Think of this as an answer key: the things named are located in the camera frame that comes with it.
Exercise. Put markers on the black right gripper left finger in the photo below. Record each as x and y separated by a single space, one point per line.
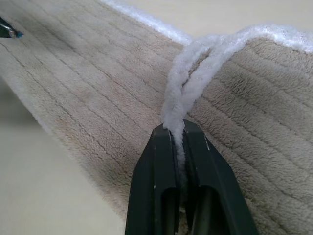
151 176

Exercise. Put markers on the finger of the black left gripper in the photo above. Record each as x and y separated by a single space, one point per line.
7 30

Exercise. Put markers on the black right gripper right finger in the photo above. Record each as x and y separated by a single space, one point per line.
215 181

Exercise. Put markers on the beige ribbed plush towel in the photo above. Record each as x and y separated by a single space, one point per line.
97 93

